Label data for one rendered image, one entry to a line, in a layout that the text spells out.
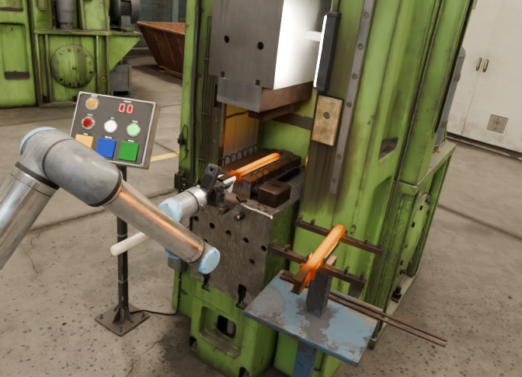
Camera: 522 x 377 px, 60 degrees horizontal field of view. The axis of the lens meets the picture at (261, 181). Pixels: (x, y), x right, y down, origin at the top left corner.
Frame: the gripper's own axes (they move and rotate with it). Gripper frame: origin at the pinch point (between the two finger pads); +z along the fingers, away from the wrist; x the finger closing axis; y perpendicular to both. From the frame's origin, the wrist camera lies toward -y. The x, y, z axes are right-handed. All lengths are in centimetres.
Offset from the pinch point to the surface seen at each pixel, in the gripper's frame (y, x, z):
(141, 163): 2.6, -37.4, -12.0
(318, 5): -64, 12, 32
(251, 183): 2.0, 7.5, 3.0
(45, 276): 100, -119, -14
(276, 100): -29.2, 7.5, 15.8
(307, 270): 0, 53, -36
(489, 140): 108, 51, 524
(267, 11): -62, 6, 6
